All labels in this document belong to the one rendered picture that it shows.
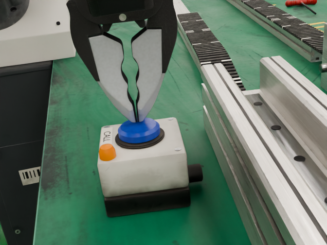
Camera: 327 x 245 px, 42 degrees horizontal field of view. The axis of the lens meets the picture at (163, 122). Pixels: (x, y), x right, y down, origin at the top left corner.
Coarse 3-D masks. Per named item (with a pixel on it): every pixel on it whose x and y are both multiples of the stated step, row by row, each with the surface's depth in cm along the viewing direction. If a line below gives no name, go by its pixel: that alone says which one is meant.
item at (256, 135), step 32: (288, 64) 49; (224, 96) 42; (256, 96) 48; (288, 96) 43; (320, 96) 40; (224, 128) 41; (256, 128) 35; (288, 128) 43; (320, 128) 36; (224, 160) 43; (256, 160) 31; (288, 160) 30; (320, 160) 37; (256, 192) 31; (288, 192) 27; (320, 192) 31; (256, 224) 32; (288, 224) 24; (320, 224) 24
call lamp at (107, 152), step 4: (104, 144) 38; (108, 144) 38; (100, 148) 38; (104, 148) 38; (108, 148) 38; (112, 148) 38; (100, 152) 38; (104, 152) 38; (108, 152) 38; (112, 152) 38; (100, 156) 38; (104, 156) 38; (108, 156) 38; (112, 156) 38; (104, 160) 38; (108, 160) 38
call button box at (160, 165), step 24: (168, 120) 44; (120, 144) 40; (144, 144) 39; (168, 144) 39; (120, 168) 38; (144, 168) 38; (168, 168) 38; (192, 168) 43; (120, 192) 39; (144, 192) 40; (168, 192) 40
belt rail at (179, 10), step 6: (174, 0) 125; (180, 0) 124; (174, 6) 117; (180, 6) 116; (180, 12) 109; (186, 12) 108; (180, 24) 97; (180, 30) 99; (186, 36) 88; (186, 42) 89; (192, 48) 80; (192, 54) 82; (198, 60) 75; (198, 66) 76
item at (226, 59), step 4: (200, 60) 70; (204, 60) 70; (208, 60) 70; (212, 60) 70; (216, 60) 70; (220, 60) 70; (224, 60) 70; (228, 60) 69; (200, 64) 70; (204, 64) 69
